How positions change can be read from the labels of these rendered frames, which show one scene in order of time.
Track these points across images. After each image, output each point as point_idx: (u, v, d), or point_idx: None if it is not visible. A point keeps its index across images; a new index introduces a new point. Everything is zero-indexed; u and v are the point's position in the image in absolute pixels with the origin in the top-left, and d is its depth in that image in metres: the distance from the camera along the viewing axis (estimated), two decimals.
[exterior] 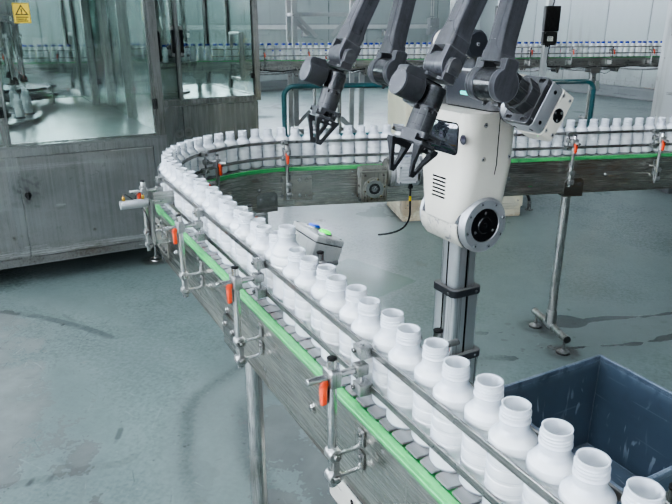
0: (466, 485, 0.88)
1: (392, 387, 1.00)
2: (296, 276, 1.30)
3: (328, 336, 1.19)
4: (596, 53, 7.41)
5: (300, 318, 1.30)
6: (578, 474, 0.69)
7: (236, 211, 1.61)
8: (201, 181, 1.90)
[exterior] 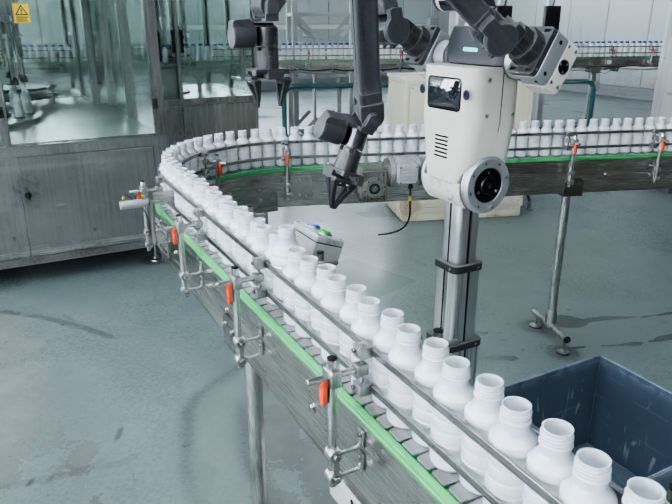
0: (467, 485, 0.88)
1: (392, 387, 1.00)
2: (296, 276, 1.29)
3: (328, 336, 1.19)
4: (596, 53, 7.41)
5: (300, 318, 1.30)
6: (578, 474, 0.69)
7: (236, 211, 1.61)
8: (201, 181, 1.90)
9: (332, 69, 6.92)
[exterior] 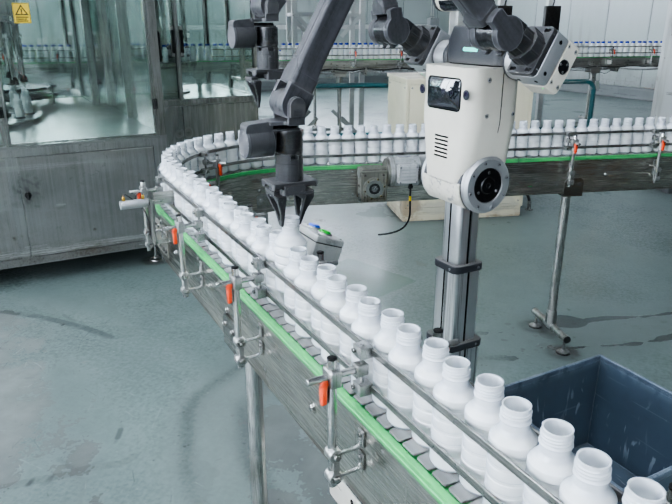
0: (467, 485, 0.88)
1: (392, 387, 1.00)
2: (297, 276, 1.29)
3: (328, 336, 1.19)
4: (596, 53, 7.41)
5: (300, 318, 1.30)
6: (578, 474, 0.69)
7: (237, 211, 1.61)
8: (201, 181, 1.90)
9: (332, 69, 6.92)
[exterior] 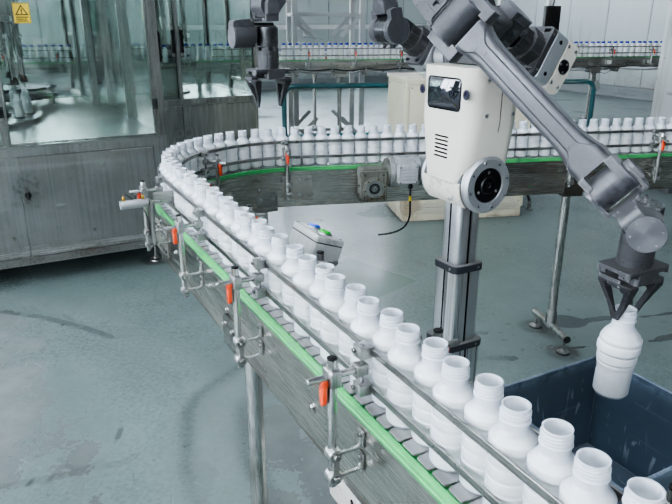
0: (466, 484, 0.88)
1: (392, 387, 1.00)
2: (295, 275, 1.30)
3: (328, 335, 1.20)
4: (596, 53, 7.41)
5: (299, 317, 1.30)
6: (578, 474, 0.69)
7: (239, 212, 1.60)
8: (202, 181, 1.90)
9: (332, 69, 6.92)
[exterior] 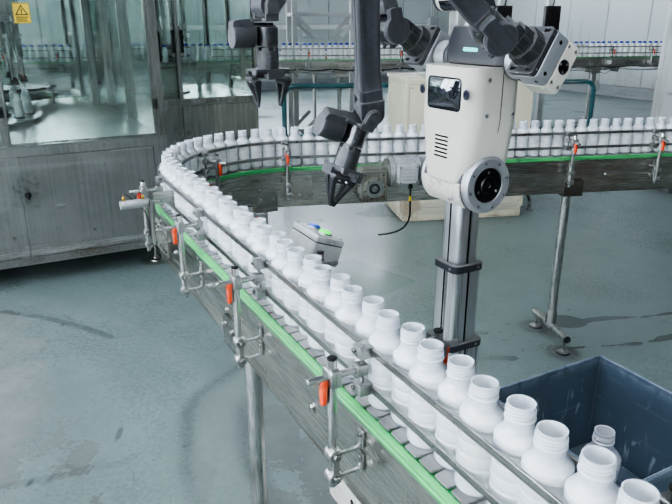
0: (436, 457, 0.93)
1: (377, 372, 1.04)
2: (284, 268, 1.34)
3: (319, 324, 1.24)
4: (596, 53, 7.41)
5: (292, 308, 1.34)
6: (540, 446, 0.74)
7: (237, 211, 1.61)
8: (201, 181, 1.90)
9: (332, 69, 6.92)
